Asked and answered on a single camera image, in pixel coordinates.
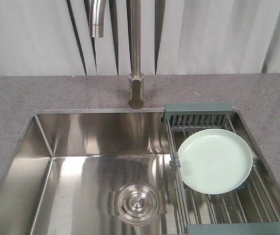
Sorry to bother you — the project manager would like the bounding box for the light green round plate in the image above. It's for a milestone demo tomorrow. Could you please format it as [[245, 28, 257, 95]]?
[[178, 129, 253, 194]]

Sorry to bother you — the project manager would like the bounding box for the teal roll-up drying rack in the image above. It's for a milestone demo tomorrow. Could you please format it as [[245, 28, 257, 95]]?
[[163, 102, 280, 235]]

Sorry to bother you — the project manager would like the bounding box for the stainless steel faucet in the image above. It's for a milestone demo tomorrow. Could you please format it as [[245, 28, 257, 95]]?
[[89, 0, 144, 110]]

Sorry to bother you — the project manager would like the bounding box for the round steel sink drain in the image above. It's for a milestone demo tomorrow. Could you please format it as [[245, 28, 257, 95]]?
[[108, 183, 166, 226]]

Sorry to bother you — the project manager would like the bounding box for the stainless steel sink basin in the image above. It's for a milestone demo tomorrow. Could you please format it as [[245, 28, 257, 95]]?
[[0, 108, 183, 235]]

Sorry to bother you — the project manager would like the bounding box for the white pleated curtain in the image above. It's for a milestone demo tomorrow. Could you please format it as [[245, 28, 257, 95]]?
[[0, 0, 280, 76]]

